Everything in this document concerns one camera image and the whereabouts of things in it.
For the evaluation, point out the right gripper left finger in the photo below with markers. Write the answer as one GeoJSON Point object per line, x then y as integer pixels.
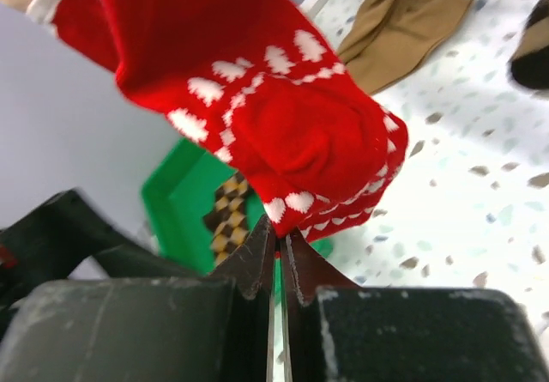
{"type": "Point", "coordinates": [218, 327]}

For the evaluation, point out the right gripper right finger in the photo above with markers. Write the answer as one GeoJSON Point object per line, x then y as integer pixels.
{"type": "Point", "coordinates": [336, 330]}

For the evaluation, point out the brown argyle sock front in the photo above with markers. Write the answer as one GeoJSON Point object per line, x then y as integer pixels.
{"type": "Point", "coordinates": [227, 220]}

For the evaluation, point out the green plastic tray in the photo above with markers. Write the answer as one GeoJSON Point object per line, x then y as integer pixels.
{"type": "Point", "coordinates": [176, 196]}

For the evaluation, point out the red christmas sock left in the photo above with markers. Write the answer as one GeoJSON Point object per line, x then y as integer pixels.
{"type": "Point", "coordinates": [255, 84]}

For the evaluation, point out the tan plain sock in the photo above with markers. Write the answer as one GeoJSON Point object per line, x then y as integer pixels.
{"type": "Point", "coordinates": [390, 39]}

